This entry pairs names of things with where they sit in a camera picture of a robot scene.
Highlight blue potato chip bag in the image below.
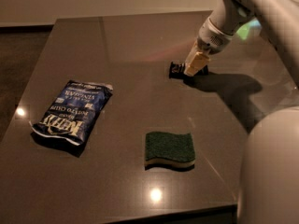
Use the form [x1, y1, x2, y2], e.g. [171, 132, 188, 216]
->
[31, 80, 113, 147]

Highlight green and yellow sponge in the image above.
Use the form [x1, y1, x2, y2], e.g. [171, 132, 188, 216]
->
[145, 132, 195, 169]

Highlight black rxbar chocolate bar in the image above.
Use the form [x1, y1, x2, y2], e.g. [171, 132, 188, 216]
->
[168, 63, 208, 79]

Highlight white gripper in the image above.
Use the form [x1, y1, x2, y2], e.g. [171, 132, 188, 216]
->
[184, 18, 233, 77]

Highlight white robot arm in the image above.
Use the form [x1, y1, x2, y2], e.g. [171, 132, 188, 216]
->
[186, 0, 299, 224]

